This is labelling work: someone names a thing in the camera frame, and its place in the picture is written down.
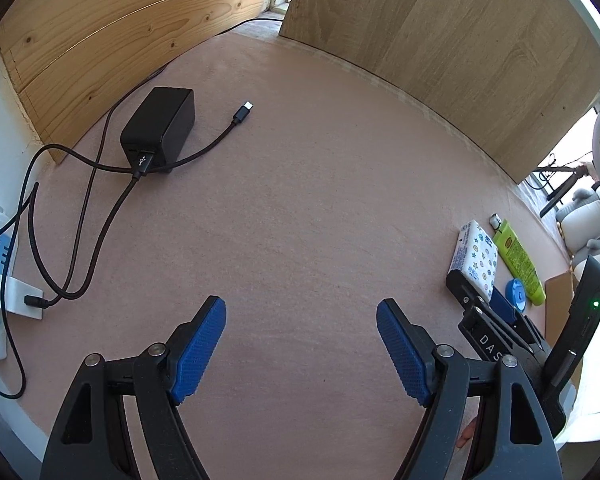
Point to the black power adapter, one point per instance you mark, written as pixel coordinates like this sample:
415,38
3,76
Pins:
154,136

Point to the white plug adapter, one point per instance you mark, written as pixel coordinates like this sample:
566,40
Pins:
15,293

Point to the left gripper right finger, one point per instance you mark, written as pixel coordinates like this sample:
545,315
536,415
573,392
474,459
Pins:
512,439

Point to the green tube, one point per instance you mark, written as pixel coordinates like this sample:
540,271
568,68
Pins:
517,259

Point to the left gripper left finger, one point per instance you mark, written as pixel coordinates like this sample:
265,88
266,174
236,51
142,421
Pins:
90,437

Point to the white tissue pack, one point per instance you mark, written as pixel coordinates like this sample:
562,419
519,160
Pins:
475,258

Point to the light wood board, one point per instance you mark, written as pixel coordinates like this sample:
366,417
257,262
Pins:
512,75

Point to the large penguin plush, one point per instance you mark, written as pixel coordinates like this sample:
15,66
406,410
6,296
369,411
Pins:
579,221

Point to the black tripod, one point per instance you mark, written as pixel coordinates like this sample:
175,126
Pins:
553,180

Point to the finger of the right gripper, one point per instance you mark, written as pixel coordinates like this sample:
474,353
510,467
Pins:
516,324
463,291

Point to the wooden headboard panel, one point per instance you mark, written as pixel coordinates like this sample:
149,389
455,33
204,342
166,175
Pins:
70,60

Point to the blue round case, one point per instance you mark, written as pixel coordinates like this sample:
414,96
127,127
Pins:
515,293

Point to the cardboard box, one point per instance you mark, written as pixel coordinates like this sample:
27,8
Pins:
559,295

